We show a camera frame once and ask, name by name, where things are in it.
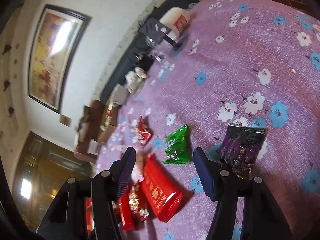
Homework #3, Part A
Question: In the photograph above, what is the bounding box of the red gold date packet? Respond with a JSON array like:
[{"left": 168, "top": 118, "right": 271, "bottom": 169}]
[{"left": 118, "top": 178, "right": 150, "bottom": 231}]

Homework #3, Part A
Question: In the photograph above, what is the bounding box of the dark purple snack packet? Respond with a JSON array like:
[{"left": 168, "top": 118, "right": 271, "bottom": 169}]
[{"left": 220, "top": 124, "right": 267, "bottom": 179}]

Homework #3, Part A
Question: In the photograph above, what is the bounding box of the green candy packet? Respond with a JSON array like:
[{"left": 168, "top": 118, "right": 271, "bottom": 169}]
[{"left": 162, "top": 125, "right": 190, "bottom": 165}]

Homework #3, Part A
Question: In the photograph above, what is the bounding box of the wooden glass door cabinet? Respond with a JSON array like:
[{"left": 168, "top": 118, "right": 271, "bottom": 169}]
[{"left": 12, "top": 132, "right": 92, "bottom": 231}]

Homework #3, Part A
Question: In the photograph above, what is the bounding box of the brown armchair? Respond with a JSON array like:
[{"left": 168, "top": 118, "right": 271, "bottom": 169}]
[{"left": 74, "top": 100, "right": 105, "bottom": 164}]

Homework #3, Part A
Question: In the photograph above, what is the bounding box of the cardboard snack box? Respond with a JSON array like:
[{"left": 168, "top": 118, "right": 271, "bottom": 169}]
[{"left": 98, "top": 101, "right": 119, "bottom": 145}]

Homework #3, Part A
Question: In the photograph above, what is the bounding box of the brown chocolate snack packet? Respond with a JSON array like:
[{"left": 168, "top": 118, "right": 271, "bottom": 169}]
[{"left": 137, "top": 116, "right": 152, "bottom": 147}]

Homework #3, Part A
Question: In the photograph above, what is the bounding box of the white ceramic mug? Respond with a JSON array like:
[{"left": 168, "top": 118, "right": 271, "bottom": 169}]
[{"left": 110, "top": 84, "right": 129, "bottom": 106}]

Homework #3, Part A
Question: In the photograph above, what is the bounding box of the white crumpled cloth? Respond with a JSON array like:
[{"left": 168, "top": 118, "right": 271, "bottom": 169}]
[{"left": 125, "top": 67, "right": 149, "bottom": 94}]

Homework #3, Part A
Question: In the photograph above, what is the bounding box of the purple floral tablecloth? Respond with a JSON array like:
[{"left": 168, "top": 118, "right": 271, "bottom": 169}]
[{"left": 97, "top": 0, "right": 319, "bottom": 239}]

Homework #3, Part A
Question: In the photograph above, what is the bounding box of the black leather sofa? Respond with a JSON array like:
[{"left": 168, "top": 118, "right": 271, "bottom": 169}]
[{"left": 99, "top": 0, "right": 200, "bottom": 103}]

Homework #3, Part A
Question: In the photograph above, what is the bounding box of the framed horse painting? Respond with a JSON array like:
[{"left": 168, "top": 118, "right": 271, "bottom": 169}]
[{"left": 28, "top": 4, "right": 92, "bottom": 113}]

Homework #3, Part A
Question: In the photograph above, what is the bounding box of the black phone stand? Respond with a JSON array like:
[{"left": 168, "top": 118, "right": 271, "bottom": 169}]
[{"left": 139, "top": 18, "right": 189, "bottom": 53}]

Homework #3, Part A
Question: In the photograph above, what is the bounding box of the small gold wall plaque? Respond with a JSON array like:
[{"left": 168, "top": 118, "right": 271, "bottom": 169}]
[{"left": 60, "top": 114, "right": 72, "bottom": 127}]

